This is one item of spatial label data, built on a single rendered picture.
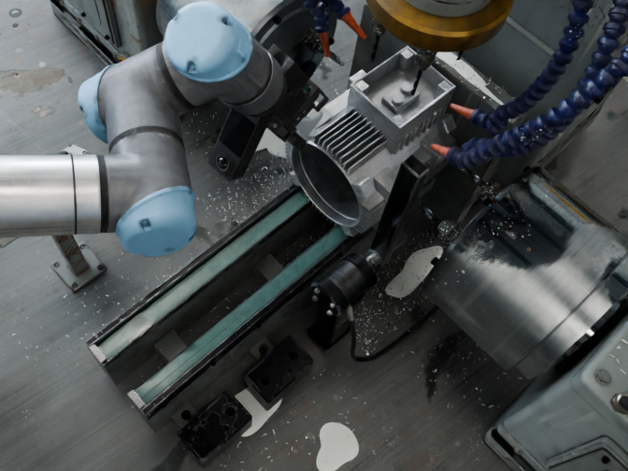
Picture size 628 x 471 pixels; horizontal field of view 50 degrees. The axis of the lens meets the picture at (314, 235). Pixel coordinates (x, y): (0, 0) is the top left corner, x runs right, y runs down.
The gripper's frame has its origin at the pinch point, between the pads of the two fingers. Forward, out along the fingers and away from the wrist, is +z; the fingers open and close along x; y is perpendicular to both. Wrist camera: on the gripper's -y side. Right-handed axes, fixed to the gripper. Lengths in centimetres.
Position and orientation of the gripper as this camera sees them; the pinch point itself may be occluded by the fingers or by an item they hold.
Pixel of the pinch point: (294, 139)
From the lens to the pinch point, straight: 99.2
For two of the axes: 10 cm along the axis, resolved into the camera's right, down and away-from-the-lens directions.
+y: 6.7, -7.3, -1.2
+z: 2.8, 1.0, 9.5
